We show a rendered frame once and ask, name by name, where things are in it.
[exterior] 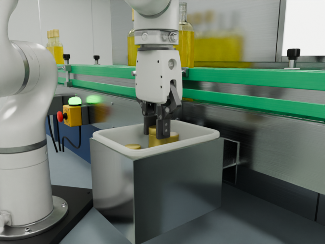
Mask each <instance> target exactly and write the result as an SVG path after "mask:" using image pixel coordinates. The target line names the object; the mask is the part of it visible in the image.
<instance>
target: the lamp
mask: <svg viewBox="0 0 325 244"><path fill-rule="evenodd" d="M81 105H82V103H81V99H80V98H78V97H72V98H70V99H69V106H71V107H77V106H81Z"/></svg>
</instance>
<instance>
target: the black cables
mask: <svg viewBox="0 0 325 244"><path fill-rule="evenodd" d="M47 119H48V125H49V130H50V135H51V137H52V141H53V144H54V147H55V150H56V152H57V153H58V150H57V147H56V144H55V141H54V138H53V134H52V130H51V125H50V118H49V115H48V116H47ZM56 123H57V134H58V142H59V151H61V146H60V138H59V123H58V119H57V115H56ZM64 138H66V139H67V140H68V142H69V143H70V144H71V145H72V146H73V147H74V148H76V149H79V148H80V146H81V126H79V145H78V147H76V146H75V145H74V144H72V143H71V141H70V140H69V139H68V138H67V137H66V136H63V137H62V151H63V152H64Z"/></svg>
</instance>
